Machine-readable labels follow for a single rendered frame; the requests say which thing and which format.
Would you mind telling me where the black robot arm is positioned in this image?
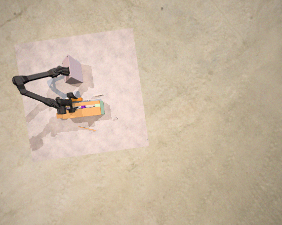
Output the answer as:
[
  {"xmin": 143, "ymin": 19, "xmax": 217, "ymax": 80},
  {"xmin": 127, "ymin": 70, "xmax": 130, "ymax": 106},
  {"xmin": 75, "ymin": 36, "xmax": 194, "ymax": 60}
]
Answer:
[{"xmin": 12, "ymin": 65, "xmax": 70, "ymax": 114}]

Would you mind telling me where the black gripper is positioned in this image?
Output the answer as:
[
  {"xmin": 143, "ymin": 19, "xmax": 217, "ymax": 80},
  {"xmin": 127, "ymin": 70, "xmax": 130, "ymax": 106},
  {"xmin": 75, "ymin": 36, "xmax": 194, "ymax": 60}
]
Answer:
[{"xmin": 65, "ymin": 92, "xmax": 78, "ymax": 113}]

